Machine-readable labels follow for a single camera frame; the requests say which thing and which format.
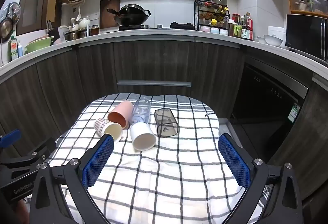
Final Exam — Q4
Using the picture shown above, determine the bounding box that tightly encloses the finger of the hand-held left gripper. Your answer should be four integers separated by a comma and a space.
0, 129, 22, 150
0, 138, 57, 169

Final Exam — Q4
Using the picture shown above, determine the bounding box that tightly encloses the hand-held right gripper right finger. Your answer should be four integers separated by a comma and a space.
218, 133, 304, 224

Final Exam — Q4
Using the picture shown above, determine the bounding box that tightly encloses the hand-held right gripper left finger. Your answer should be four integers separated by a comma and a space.
29, 134, 115, 224

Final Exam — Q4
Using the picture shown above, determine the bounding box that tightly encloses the checked pattern paper cup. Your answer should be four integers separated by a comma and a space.
94, 118, 123, 144

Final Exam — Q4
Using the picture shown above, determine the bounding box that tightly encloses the white cup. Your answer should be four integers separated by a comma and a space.
130, 122, 157, 151

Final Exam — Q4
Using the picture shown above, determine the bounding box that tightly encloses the pink cup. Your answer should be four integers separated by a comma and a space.
108, 101, 134, 130

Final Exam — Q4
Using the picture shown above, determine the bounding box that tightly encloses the clear plastic cup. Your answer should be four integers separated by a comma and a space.
130, 98, 151, 126

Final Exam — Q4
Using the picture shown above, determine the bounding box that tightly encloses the dark translucent square cup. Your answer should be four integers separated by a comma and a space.
154, 108, 179, 138

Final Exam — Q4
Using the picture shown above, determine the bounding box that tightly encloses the black and white checked cloth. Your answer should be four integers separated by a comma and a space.
47, 92, 265, 224

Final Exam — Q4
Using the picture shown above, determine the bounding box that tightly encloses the black dishwasher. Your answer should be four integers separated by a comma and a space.
230, 56, 310, 133

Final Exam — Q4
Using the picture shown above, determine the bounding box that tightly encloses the green dish soap bottle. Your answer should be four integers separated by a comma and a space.
10, 35, 20, 61

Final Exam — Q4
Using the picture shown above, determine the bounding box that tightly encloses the green basin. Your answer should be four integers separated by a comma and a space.
25, 36, 55, 53

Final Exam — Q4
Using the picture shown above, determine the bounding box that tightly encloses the hanging frying pan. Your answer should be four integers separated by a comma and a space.
0, 17, 14, 43

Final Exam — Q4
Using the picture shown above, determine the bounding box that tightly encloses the knife block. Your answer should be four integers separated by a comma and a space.
46, 20, 56, 38

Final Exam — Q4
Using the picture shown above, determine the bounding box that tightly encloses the white pitcher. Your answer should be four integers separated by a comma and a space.
58, 25, 71, 41

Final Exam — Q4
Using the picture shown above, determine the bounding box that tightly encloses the steel pot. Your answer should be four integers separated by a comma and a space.
65, 30, 88, 41

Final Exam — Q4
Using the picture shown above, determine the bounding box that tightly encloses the large white bowl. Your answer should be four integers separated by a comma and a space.
264, 35, 284, 47

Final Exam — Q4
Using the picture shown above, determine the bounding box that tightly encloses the dark soy sauce bottle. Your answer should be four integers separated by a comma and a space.
241, 24, 254, 41

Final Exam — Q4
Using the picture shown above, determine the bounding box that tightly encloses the white teapot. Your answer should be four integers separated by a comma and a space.
78, 16, 92, 30

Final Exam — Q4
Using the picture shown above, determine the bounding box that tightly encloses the dark wooden cutting board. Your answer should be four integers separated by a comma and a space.
99, 0, 121, 29

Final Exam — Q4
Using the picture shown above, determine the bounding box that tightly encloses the white pot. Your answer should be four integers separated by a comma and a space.
268, 26, 286, 46

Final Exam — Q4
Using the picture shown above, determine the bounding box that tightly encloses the gas stove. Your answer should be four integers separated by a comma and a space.
118, 24, 166, 30

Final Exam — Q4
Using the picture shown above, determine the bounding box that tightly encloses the black microwave oven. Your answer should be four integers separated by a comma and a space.
285, 14, 328, 64

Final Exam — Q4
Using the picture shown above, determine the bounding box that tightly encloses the black wok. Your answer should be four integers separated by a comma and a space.
107, 4, 151, 26

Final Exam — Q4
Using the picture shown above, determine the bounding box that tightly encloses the grey drawer handle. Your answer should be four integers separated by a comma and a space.
117, 81, 192, 89

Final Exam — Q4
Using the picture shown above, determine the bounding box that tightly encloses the black wire spice rack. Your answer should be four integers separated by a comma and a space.
194, 0, 230, 31

